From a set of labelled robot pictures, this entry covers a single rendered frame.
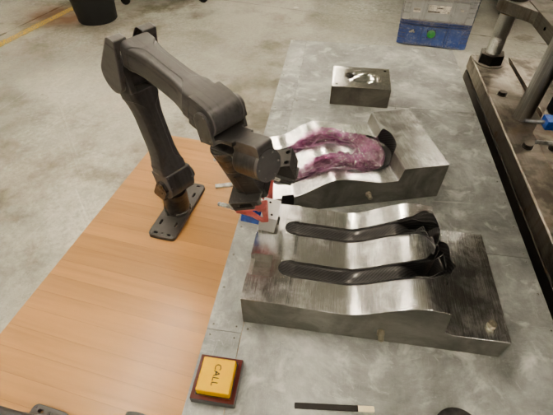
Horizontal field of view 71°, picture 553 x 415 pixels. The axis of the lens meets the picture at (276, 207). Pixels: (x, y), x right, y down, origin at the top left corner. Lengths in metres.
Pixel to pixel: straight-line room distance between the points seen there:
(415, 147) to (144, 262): 0.74
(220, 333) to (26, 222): 1.76
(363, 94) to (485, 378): 0.93
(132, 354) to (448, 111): 1.22
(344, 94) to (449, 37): 2.70
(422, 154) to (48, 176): 2.17
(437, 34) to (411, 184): 3.04
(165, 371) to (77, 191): 1.80
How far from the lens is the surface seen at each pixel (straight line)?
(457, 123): 1.45
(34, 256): 2.25
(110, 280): 0.96
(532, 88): 1.54
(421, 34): 4.01
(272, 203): 0.82
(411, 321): 0.77
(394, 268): 0.79
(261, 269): 0.82
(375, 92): 1.42
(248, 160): 0.63
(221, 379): 0.75
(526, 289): 1.03
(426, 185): 1.09
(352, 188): 1.00
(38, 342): 0.94
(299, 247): 0.83
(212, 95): 0.66
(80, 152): 2.79
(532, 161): 1.42
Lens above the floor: 1.54
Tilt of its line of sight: 46 degrees down
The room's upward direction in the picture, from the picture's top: straight up
